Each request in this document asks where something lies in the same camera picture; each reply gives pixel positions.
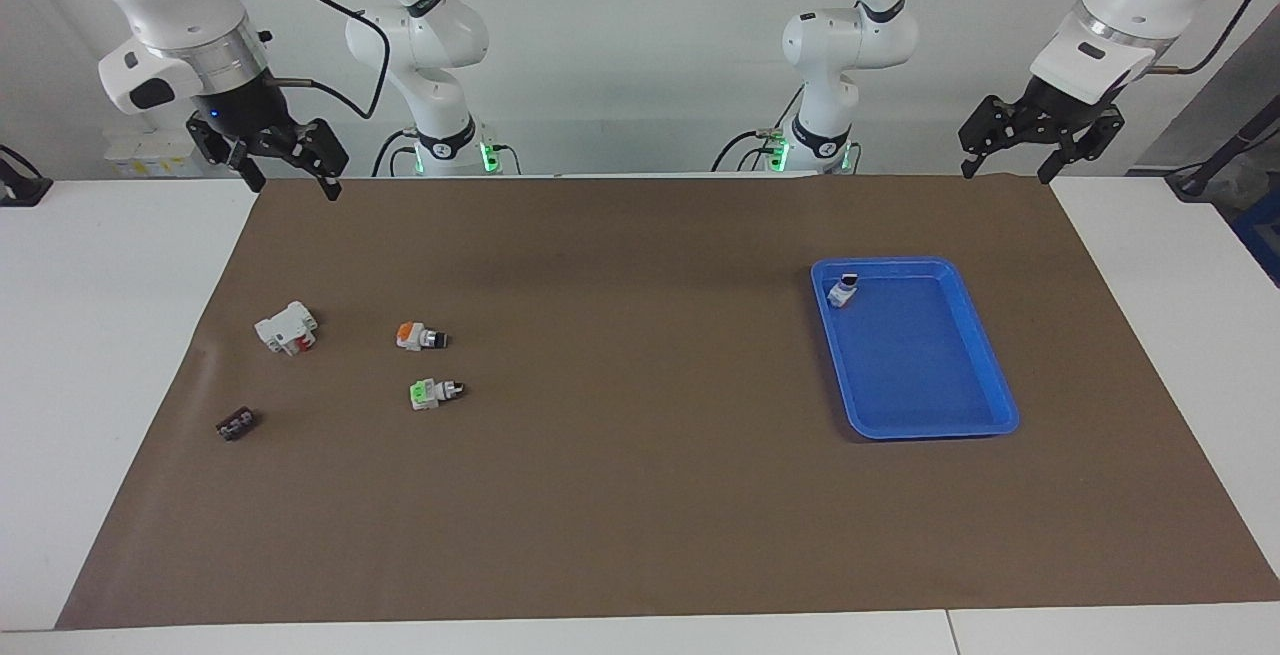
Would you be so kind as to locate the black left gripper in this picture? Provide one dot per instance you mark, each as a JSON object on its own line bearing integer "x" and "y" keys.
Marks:
{"x": 1060, "y": 105}

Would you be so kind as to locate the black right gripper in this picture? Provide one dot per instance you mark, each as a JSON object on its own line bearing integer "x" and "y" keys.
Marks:
{"x": 245, "y": 105}

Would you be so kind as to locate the green white selector switch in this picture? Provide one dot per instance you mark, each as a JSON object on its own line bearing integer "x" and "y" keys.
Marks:
{"x": 845, "y": 292}
{"x": 427, "y": 394}

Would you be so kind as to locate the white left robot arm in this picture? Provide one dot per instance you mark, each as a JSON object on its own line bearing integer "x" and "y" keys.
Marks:
{"x": 850, "y": 35}

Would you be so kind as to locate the white cardboard box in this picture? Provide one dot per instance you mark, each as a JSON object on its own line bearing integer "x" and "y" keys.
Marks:
{"x": 150, "y": 157}

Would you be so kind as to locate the black stand with pole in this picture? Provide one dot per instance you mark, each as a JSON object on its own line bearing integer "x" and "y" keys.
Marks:
{"x": 1190, "y": 183}

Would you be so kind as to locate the white red circuit breaker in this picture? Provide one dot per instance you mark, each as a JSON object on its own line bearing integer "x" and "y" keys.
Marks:
{"x": 283, "y": 327}

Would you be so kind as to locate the dark grey panel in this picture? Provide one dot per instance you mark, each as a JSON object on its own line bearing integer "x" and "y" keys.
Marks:
{"x": 1240, "y": 95}

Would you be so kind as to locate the blue crate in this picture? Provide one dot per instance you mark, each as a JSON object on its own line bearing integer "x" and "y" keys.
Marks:
{"x": 1265, "y": 235}

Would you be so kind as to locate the black table clamp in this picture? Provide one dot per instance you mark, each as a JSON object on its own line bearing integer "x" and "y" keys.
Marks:
{"x": 20, "y": 190}

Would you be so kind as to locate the blue plastic tray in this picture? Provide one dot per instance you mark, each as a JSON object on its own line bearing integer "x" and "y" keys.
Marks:
{"x": 915, "y": 365}

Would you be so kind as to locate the small black terminal block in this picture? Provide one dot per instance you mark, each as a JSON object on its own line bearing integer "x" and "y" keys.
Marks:
{"x": 238, "y": 425}

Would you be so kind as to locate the brown table mat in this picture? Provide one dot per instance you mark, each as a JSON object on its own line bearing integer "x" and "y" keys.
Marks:
{"x": 640, "y": 495}

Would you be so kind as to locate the orange white selector switch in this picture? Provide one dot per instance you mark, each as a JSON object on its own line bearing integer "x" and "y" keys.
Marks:
{"x": 412, "y": 336}

